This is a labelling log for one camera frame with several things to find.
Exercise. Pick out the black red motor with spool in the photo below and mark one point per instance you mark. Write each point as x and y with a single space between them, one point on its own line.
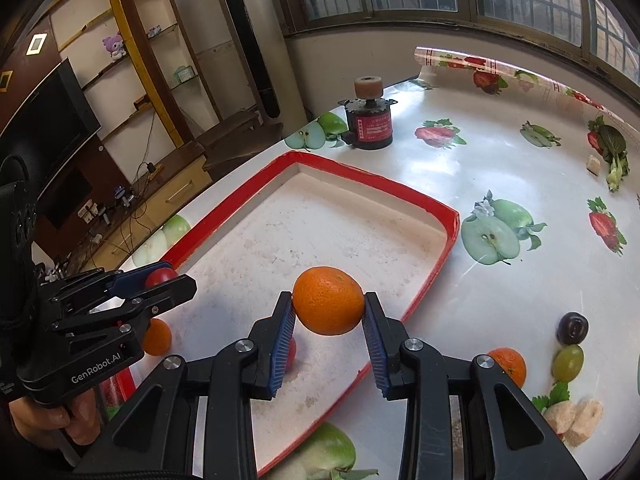
370 127

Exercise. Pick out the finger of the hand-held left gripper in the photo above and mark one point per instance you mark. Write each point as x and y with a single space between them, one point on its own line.
127 281
165 292

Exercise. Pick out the green grape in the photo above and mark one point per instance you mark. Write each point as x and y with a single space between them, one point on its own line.
568 362

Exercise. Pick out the wooden television cabinet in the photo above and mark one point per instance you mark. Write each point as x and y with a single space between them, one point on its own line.
170 195

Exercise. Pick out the standing air conditioner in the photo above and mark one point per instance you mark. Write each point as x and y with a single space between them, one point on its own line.
250 35

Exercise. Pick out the small green box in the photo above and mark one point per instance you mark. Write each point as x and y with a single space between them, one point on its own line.
183 75

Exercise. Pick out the black television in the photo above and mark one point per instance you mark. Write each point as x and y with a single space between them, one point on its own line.
45 125

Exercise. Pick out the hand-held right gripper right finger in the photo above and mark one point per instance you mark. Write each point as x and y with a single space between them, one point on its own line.
372 345

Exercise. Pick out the small red fruit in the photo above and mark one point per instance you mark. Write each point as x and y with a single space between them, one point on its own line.
292 355

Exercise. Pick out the orange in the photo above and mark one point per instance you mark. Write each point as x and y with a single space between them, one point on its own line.
159 337
510 366
327 302

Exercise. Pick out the small square wall frame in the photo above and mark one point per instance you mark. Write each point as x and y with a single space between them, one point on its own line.
37 44
4 80

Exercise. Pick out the bok choy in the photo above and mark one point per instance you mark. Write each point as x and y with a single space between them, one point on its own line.
614 146

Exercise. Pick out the red apple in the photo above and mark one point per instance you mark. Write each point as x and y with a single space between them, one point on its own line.
162 276

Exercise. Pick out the red rimmed white tray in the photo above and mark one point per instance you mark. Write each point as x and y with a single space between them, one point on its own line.
325 220

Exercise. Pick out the fruit print tablecloth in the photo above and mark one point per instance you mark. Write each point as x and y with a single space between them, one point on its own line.
500 175

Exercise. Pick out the wooden wall shelf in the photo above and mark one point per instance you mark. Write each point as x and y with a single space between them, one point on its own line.
150 25

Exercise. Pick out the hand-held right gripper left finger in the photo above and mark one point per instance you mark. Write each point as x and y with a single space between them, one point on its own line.
282 345

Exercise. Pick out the purple plush toy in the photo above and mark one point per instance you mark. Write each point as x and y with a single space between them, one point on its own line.
116 46

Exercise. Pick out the person's left hand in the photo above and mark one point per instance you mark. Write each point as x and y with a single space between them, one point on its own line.
55 422

